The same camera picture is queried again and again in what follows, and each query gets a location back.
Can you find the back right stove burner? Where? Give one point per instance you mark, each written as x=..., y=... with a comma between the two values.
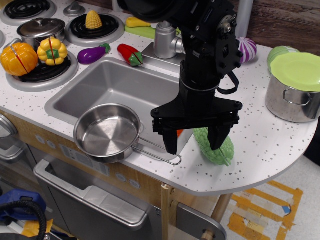
x=77, y=33

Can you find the green toy cutting board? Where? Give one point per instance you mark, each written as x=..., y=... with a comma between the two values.
x=143, y=31

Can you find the green toy squash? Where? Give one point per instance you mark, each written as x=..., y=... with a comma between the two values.
x=222, y=156

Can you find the small steel saucepan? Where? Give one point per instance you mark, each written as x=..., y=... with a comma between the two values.
x=111, y=132

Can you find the orange toy carrot piece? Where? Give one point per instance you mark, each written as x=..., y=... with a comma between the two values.
x=179, y=132

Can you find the grey toy oven door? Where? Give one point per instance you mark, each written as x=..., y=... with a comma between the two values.
x=95, y=210

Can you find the stove burner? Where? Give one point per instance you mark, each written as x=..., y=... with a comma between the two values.
x=77, y=33
x=19, y=12
x=44, y=77

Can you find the back left stove burner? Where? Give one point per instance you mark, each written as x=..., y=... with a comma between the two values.
x=19, y=12

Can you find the front left stove burner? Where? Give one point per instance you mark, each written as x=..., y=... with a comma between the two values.
x=44, y=77

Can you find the large steel pot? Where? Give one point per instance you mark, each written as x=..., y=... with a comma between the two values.
x=291, y=104

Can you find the orange toy pumpkin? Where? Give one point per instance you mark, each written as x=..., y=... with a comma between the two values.
x=19, y=59

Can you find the silver stove knob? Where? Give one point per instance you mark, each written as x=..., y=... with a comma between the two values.
x=74, y=10

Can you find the purple white toy onion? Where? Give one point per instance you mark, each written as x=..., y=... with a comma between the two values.
x=249, y=49

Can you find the purple toy eggplant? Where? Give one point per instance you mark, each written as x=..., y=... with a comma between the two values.
x=91, y=55

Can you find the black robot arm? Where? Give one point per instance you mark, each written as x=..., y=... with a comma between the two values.
x=212, y=52

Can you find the silver toy faucet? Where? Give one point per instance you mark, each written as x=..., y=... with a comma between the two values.
x=166, y=42

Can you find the red toy pepper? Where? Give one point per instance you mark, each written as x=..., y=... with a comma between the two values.
x=131, y=55

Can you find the green toy cabbage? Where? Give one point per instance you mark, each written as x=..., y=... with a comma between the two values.
x=278, y=51

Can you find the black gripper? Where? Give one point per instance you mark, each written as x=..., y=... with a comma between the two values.
x=197, y=106

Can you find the yellow toy bell pepper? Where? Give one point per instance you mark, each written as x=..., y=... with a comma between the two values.
x=52, y=51

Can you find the yellow toy squash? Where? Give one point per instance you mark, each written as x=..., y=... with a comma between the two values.
x=133, y=22

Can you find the grey toy sink basin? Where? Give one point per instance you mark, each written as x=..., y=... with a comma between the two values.
x=112, y=81

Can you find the blue vacuum device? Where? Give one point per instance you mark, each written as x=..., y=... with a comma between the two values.
x=19, y=204

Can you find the light green plate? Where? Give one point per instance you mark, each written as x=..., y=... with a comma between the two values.
x=298, y=70

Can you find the yellow toy corn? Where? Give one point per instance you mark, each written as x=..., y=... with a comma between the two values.
x=93, y=20

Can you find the small lidded steel pot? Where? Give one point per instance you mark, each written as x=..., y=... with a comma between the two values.
x=35, y=31

